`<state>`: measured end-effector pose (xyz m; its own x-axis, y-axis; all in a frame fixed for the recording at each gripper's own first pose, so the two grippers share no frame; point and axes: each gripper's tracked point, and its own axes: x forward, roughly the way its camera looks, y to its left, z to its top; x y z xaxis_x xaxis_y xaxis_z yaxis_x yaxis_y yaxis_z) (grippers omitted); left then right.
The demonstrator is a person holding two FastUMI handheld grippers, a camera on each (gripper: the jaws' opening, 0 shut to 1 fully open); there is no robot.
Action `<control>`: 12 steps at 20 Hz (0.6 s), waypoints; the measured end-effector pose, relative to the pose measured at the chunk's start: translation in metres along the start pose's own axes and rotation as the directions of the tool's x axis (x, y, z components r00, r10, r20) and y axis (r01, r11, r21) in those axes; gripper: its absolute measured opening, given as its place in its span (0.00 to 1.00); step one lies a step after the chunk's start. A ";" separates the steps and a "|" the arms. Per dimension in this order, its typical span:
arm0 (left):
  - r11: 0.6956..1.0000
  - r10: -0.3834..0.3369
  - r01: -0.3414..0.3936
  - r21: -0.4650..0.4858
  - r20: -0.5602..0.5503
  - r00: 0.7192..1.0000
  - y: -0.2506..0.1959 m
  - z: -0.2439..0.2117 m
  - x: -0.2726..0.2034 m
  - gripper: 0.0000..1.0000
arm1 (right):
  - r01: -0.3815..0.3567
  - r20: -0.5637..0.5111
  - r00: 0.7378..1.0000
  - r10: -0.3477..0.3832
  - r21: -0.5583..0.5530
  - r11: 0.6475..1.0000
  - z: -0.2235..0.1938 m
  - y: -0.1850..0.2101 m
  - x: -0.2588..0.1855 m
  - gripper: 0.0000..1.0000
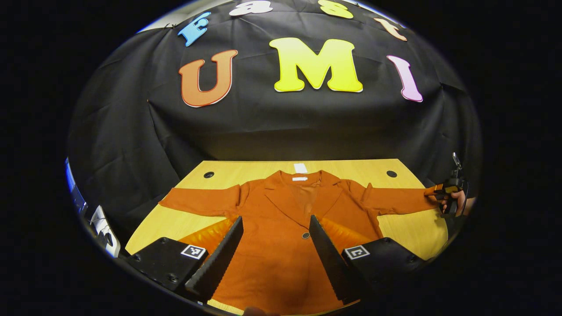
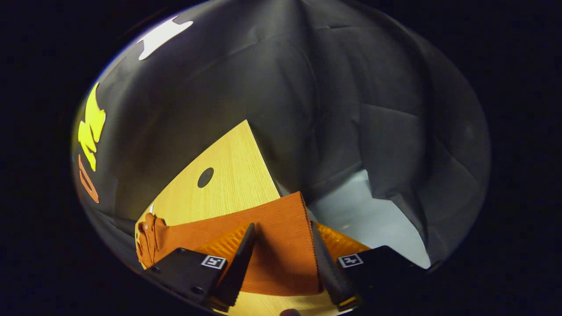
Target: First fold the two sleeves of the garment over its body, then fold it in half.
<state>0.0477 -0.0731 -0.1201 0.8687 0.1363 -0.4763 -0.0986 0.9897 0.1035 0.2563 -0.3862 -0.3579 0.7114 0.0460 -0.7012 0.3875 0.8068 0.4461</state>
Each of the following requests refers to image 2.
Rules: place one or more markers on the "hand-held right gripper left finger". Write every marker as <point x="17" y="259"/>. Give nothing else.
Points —
<point x="237" y="267"/>

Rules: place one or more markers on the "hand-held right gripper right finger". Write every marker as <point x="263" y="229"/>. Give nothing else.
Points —
<point x="329" y="272"/>

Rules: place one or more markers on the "orange knit cardigan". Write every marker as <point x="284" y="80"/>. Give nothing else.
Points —
<point x="281" y="245"/>

